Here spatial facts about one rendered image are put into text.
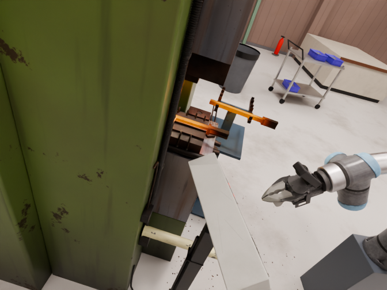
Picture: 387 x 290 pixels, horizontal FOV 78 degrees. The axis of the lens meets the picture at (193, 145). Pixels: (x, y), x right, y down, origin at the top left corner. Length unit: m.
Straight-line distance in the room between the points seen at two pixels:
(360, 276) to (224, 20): 1.47
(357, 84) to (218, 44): 6.00
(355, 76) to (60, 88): 6.25
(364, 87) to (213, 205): 6.38
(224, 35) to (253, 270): 0.63
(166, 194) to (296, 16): 7.15
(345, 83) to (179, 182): 5.72
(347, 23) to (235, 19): 7.83
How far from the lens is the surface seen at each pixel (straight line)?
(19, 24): 0.73
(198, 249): 0.72
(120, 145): 0.73
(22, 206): 1.14
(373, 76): 6.78
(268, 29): 7.79
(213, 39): 0.81
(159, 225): 1.48
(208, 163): 0.65
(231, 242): 0.53
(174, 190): 1.22
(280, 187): 0.84
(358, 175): 0.91
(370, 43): 9.12
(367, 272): 1.70
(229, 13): 0.80
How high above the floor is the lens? 1.61
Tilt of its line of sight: 37 degrees down
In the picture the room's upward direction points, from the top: 18 degrees clockwise
